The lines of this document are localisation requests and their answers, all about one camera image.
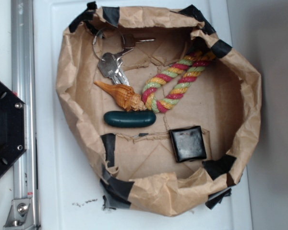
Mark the black box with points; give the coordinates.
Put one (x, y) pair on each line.
(188, 144)

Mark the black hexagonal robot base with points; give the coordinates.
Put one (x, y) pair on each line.
(12, 128)

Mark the brown paper bag bin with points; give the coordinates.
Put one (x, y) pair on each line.
(137, 166)

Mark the orange conch seashell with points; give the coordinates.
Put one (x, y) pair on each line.
(124, 96)

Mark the large silver key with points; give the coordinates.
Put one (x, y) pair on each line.
(111, 69)

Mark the small silver key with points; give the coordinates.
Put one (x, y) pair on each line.
(120, 54)

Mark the silver key with brown head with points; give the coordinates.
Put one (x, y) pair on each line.
(131, 41)

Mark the white tray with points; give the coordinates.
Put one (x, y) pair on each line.
(70, 194)

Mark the multicolour twisted rope toy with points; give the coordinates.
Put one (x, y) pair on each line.
(188, 69)

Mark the aluminium extrusion rail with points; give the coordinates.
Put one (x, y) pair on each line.
(24, 213)

